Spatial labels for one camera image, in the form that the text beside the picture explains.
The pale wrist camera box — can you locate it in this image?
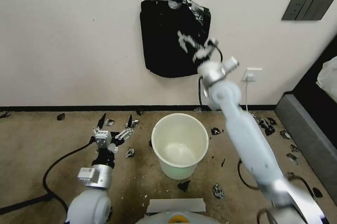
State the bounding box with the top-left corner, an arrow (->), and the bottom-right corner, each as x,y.
94,130 -> 112,149
194,48 -> 211,63

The grey bed frame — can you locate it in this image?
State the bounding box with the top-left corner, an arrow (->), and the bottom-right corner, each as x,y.
275,55 -> 337,184

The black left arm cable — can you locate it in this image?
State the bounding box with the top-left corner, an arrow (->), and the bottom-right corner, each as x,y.
0,136 -> 97,215

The white plastic trash bin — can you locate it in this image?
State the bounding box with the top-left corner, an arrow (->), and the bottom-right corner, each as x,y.
151,113 -> 210,180

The white wall socket with plug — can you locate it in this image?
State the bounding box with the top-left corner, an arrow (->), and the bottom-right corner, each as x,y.
242,68 -> 263,82

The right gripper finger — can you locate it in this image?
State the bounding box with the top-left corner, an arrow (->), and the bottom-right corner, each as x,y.
177,30 -> 202,53
205,38 -> 220,49

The black right forearm cable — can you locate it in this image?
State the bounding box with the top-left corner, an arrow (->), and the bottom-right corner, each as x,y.
238,157 -> 261,190

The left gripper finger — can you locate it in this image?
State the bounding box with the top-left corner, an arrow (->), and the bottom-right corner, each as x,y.
114,114 -> 133,141
92,113 -> 107,137

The white power cable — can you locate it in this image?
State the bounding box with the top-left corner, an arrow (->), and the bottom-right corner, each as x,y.
244,80 -> 251,114

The white robot front shell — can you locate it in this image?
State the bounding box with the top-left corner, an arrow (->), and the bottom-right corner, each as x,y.
136,197 -> 212,224

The black baseboard strip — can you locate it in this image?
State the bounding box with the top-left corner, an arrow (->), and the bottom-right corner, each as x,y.
0,105 -> 280,113

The black trash bag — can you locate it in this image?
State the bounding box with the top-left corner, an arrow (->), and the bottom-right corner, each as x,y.
139,0 -> 211,79

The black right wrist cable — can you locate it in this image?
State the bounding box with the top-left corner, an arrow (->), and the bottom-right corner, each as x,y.
197,42 -> 224,109

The dark grey wall switch panel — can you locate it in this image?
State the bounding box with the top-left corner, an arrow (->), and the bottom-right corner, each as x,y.
281,0 -> 335,21

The white crumpled sheet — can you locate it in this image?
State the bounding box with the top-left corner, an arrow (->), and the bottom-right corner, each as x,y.
317,56 -> 337,96

